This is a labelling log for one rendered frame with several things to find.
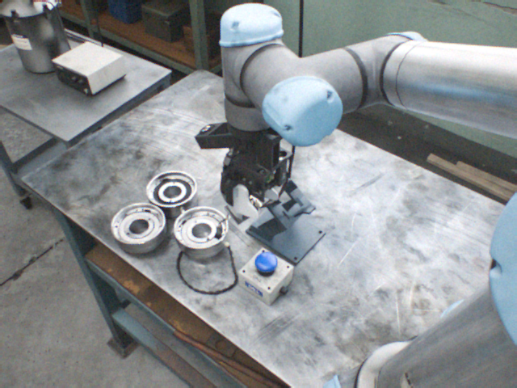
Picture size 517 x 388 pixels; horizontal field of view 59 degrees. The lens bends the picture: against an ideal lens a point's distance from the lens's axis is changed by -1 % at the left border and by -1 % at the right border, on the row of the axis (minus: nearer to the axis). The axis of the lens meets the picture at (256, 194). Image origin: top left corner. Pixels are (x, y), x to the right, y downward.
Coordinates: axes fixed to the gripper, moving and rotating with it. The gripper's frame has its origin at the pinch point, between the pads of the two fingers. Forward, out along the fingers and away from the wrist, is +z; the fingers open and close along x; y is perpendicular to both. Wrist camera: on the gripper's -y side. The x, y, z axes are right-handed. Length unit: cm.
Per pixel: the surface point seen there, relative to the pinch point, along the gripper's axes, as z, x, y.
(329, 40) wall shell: 59, 157, -77
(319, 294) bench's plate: 13.2, 1.2, 16.7
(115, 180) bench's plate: 13.2, -3.5, -35.5
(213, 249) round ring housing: 10.3, -4.9, -3.5
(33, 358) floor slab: 93, -36, -67
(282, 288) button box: 11.1, -3.1, 11.4
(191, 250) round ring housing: 10.0, -7.9, -6.4
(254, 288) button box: 10.2, -6.6, 8.0
